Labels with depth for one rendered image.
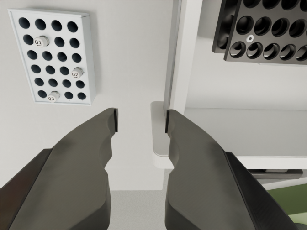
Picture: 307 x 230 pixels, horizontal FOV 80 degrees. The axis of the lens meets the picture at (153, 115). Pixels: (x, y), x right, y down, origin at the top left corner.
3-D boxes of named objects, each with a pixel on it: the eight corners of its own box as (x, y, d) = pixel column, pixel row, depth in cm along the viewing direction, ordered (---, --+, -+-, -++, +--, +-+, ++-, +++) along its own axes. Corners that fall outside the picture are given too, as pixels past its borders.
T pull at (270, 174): (294, 171, 23) (302, 180, 22) (236, 171, 23) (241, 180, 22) (308, 149, 21) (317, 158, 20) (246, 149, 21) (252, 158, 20)
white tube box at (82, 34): (96, 95, 32) (91, 106, 28) (45, 92, 31) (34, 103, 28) (89, 13, 25) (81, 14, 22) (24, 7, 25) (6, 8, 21)
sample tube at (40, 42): (59, 41, 27) (44, 48, 23) (50, 41, 27) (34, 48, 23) (57, 32, 26) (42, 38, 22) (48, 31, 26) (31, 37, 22)
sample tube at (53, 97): (67, 90, 31) (56, 103, 27) (60, 89, 30) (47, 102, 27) (66, 83, 30) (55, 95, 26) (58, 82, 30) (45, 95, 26)
